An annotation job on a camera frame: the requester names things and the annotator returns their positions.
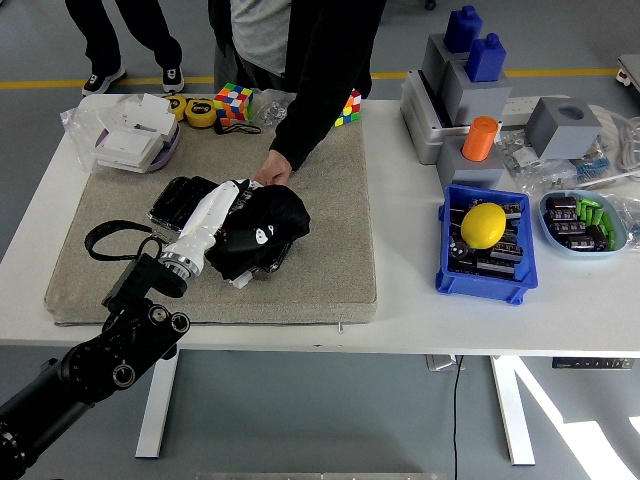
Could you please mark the small white box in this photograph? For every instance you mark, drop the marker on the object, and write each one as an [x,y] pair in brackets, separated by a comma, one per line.
[110,120]

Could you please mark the flat white box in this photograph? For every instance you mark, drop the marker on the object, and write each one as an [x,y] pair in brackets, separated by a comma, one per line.
[127,147]

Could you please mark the white folded carton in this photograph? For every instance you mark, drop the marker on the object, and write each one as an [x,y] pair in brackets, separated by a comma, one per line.
[150,112]

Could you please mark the glossy black panel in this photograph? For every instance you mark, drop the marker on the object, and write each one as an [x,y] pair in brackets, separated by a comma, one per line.
[175,205]

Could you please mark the orange cylinder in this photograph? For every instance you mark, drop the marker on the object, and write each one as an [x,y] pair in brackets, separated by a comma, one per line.
[480,140]

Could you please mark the clear plastic bag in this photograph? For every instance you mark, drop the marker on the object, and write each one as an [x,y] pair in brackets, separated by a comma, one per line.
[80,125]
[631,215]

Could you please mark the light blue bowl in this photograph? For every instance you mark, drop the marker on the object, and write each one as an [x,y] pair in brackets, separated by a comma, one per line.
[550,240]

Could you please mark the person's left hand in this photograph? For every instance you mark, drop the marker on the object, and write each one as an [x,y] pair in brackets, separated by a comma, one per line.
[276,169]

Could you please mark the white table leg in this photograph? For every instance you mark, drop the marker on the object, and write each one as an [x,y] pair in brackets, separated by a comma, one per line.
[157,410]
[512,410]

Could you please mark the clear bag of metal parts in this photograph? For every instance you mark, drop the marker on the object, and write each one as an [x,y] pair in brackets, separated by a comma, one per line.
[270,107]

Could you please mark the white power strip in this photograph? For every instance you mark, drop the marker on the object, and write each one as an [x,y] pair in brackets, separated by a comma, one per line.
[520,107]

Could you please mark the grey box under table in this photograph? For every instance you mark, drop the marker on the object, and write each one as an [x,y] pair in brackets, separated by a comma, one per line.
[440,362]

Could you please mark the clear bag of small parts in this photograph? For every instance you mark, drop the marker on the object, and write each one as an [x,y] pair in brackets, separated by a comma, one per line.
[530,165]

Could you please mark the yellow lemon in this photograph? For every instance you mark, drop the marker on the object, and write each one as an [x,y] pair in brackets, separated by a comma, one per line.
[482,225]

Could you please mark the yellow tape measure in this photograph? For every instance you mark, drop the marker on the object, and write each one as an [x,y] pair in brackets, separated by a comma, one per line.
[201,112]
[177,106]

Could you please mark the light grey enclosure box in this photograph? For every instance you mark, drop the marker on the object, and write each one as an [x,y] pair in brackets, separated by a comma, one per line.
[420,130]

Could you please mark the purple bowl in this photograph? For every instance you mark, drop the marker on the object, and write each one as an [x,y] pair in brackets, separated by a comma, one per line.
[170,149]

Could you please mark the black rag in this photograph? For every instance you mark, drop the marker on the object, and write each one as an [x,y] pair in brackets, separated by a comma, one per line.
[275,215]

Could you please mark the grey-brown mat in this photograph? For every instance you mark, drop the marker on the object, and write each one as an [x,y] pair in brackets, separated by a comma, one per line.
[325,260]

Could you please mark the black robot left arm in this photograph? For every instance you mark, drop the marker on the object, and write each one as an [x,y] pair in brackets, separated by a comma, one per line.
[100,350]

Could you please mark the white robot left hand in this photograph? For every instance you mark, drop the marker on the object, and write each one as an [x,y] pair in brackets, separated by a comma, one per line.
[207,215]

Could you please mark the blue plastic bin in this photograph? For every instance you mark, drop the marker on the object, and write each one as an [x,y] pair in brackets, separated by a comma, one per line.
[527,250]

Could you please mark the bundle of blue resistors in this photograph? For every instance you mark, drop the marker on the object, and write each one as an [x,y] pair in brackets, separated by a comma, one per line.
[592,167]

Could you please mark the colourful puzzle cube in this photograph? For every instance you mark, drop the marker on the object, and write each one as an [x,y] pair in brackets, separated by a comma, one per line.
[234,102]
[351,110]

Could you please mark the grey plastic block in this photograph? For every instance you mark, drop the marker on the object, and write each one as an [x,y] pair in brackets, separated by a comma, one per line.
[470,172]
[432,60]
[475,102]

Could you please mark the grey block with round hole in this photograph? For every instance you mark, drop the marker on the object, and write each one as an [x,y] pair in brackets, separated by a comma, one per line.
[560,132]

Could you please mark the blue plastic bottle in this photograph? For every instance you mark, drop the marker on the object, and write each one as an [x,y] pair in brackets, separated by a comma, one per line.
[487,60]
[462,30]

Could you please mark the black table control panel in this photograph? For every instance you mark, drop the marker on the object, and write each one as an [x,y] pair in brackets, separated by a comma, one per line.
[592,364]

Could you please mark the person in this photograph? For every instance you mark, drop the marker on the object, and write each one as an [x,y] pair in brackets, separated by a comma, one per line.
[100,45]
[320,40]

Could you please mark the person's left forearm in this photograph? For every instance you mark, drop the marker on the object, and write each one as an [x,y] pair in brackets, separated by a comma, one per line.
[310,130]

